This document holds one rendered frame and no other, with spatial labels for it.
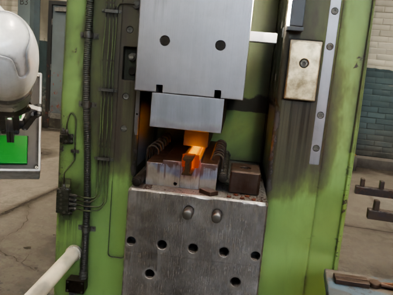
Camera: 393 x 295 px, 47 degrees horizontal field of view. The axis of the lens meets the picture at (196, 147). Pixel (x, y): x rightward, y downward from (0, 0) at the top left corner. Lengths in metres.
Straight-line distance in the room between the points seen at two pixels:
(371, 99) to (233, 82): 6.03
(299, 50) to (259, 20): 0.39
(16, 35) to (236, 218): 0.76
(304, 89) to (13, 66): 0.87
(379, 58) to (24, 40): 6.69
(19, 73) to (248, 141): 1.13
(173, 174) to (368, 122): 6.08
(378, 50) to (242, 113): 5.60
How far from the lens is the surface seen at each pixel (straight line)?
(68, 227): 1.56
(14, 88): 0.79
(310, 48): 1.37
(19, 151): 1.23
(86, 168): 1.47
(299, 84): 1.37
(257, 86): 1.72
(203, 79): 1.24
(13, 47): 0.73
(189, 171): 1.20
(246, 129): 1.73
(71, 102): 1.48
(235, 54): 1.24
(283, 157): 1.41
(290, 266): 1.51
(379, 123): 7.25
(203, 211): 1.24
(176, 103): 1.25
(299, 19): 1.36
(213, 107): 1.24
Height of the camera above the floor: 1.25
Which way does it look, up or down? 10 degrees down
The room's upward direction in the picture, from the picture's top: 5 degrees clockwise
